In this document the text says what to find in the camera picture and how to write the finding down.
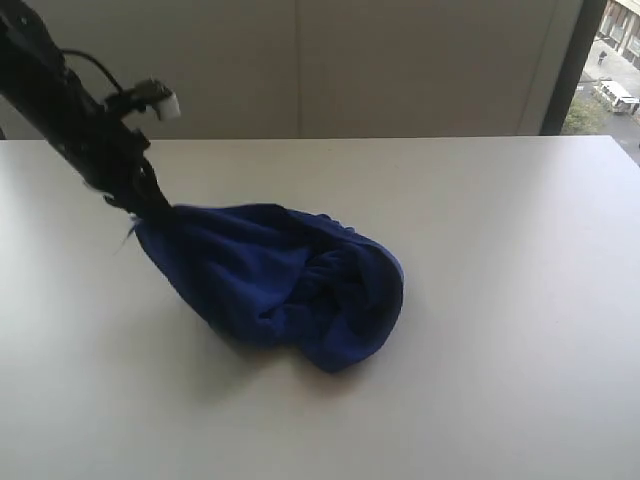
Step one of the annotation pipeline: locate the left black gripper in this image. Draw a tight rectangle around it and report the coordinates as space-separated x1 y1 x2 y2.
47 94 173 220

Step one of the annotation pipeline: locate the blue towel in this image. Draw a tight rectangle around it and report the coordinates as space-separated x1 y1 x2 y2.
132 204 404 373

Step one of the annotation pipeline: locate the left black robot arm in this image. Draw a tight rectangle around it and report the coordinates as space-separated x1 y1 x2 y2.
1 1 180 219

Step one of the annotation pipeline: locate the white vehicle outside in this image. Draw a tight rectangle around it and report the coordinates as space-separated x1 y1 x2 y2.
595 80 639 115

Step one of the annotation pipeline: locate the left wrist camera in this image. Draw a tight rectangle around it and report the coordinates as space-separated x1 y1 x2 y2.
104 79 181 121

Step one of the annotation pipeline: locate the left black camera cable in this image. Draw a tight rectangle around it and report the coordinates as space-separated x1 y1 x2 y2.
58 48 123 96

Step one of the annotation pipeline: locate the black window frame post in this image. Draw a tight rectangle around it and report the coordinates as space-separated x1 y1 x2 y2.
539 0 607 136

